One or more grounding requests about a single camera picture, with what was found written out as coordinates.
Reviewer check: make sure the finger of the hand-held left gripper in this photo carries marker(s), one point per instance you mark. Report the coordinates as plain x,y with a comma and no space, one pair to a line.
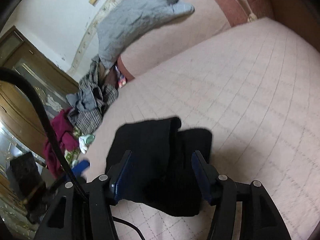
81,167

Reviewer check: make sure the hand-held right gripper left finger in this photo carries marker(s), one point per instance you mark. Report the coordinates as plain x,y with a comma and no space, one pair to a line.
122,177

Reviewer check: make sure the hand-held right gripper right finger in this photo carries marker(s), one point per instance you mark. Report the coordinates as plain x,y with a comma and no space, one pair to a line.
200,175

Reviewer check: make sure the black pants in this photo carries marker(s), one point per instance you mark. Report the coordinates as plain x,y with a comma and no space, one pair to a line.
162,155

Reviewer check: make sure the green patterned cloth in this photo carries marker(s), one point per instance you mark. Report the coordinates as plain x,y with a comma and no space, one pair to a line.
72,155

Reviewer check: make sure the white sock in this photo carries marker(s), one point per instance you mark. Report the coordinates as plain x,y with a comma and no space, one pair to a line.
85,142

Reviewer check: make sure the maroon cloth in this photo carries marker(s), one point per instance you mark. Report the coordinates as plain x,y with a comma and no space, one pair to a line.
62,135

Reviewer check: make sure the grey striped cloth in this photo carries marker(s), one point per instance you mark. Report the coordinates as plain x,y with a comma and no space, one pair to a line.
87,122

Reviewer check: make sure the grey-blue shirt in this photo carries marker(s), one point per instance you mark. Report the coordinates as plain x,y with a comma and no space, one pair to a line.
83,101

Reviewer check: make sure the colourful printed packet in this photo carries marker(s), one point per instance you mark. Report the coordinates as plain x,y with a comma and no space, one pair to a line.
121,77

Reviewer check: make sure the pink cover with red band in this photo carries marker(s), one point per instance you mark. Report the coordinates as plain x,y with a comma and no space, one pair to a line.
175,45

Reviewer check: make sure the grey quilted blanket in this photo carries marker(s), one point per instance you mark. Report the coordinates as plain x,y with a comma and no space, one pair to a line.
130,17

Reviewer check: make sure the beige knotted tassel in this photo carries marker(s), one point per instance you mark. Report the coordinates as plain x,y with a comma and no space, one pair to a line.
251,17

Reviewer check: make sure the brown fabric sofa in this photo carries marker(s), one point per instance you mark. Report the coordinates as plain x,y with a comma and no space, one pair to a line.
287,0

